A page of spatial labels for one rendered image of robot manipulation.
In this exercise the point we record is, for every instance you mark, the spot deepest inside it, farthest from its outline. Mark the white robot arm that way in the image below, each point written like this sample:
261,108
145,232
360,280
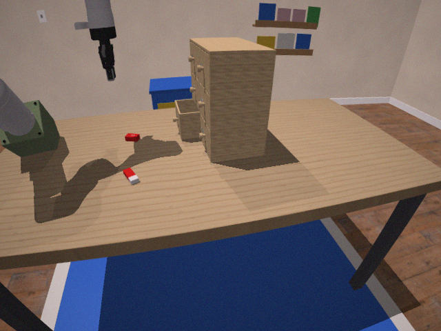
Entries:
15,117

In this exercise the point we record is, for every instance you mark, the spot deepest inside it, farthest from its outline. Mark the wooden chest of drawers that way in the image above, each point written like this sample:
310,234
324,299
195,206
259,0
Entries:
241,75

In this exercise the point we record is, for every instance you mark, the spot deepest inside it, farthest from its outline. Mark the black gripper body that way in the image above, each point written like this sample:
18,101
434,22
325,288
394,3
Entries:
103,35

